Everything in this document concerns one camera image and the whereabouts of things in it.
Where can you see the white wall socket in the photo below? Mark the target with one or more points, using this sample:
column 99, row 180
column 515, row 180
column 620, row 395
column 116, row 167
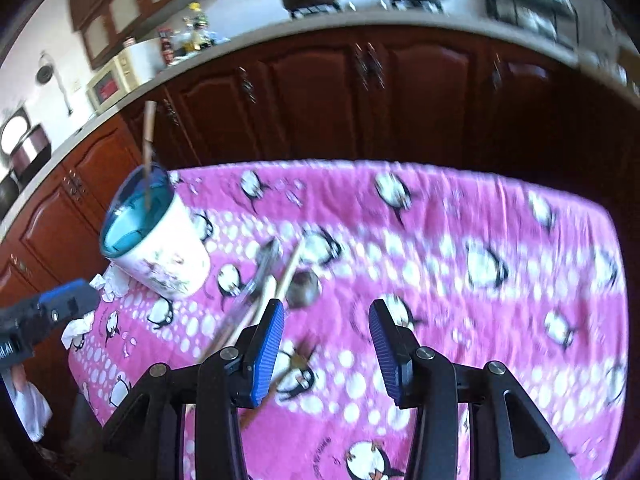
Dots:
column 76, row 86

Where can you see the brown wooden base cabinets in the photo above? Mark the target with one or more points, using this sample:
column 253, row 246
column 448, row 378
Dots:
column 325, row 110

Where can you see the black inner pot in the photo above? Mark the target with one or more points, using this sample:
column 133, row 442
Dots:
column 6, row 195

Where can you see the pink penguin blanket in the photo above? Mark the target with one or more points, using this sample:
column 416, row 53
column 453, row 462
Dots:
column 450, row 310

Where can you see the yellow-capped oil bottle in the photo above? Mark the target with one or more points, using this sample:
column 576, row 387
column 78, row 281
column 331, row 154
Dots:
column 195, row 22

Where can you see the silver rice cooker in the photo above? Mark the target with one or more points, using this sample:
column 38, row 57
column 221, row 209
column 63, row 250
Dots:
column 30, row 147

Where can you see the black round wall device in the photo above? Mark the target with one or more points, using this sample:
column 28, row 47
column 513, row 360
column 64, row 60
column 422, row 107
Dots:
column 45, row 72

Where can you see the white cup with blue interior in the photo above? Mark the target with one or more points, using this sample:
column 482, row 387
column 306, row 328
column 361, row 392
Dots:
column 170, row 255

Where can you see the dark bottle with red label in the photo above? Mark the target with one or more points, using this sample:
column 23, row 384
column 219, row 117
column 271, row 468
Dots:
column 165, row 47

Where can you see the person's left hand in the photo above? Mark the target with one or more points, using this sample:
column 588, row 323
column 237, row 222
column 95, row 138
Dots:
column 30, row 402

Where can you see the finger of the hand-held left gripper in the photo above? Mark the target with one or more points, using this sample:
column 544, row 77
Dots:
column 70, row 300

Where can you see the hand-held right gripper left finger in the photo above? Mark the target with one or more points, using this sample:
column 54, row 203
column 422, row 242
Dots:
column 267, row 350

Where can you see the gas stove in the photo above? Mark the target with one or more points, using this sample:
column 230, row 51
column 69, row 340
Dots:
column 365, row 7

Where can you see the cream microwave oven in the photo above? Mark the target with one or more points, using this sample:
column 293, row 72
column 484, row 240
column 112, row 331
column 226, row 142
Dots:
column 112, row 85

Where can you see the metal fork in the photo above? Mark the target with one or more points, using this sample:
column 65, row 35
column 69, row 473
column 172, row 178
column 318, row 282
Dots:
column 265, row 260

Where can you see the brown wall cabinet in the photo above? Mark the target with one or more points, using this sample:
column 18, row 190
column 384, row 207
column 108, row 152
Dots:
column 135, row 0

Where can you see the white crumpled tissue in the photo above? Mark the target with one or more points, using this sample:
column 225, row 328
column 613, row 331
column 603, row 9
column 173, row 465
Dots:
column 111, row 285
column 76, row 331

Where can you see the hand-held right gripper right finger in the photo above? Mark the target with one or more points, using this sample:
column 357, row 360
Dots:
column 385, row 355

